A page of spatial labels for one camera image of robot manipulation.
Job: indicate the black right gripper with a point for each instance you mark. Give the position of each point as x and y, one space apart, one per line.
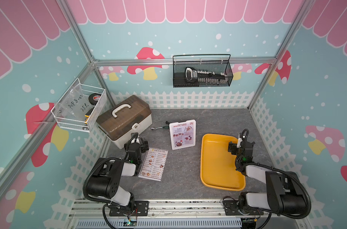
234 148

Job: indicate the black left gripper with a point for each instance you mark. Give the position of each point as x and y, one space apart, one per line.
144 147

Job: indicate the clear acrylic menu holder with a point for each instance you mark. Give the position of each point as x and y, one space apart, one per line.
182 134

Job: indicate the restaurant special menu sheet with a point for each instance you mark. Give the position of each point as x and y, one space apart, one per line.
183 135

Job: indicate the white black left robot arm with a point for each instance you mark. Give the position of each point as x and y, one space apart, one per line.
103 182

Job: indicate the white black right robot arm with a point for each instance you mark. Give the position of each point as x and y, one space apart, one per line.
285 195

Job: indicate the dim sum inn menu sheet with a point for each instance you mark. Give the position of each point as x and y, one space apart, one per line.
154 164

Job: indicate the white box with brown lid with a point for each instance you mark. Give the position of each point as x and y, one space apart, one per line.
132 115

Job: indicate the yellow plastic tray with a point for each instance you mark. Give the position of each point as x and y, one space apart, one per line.
218 169

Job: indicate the yellow black utility knife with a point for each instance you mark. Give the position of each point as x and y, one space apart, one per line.
89 113

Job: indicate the black tape roll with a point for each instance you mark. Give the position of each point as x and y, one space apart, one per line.
94 98

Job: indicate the green handled ratchet wrench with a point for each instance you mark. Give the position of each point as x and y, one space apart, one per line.
156 128

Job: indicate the clear wall bin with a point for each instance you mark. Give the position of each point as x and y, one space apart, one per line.
69 112

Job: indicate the black socket set rail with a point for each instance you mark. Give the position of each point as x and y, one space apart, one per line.
205 77

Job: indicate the black wire mesh basket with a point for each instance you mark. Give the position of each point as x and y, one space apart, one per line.
218 63

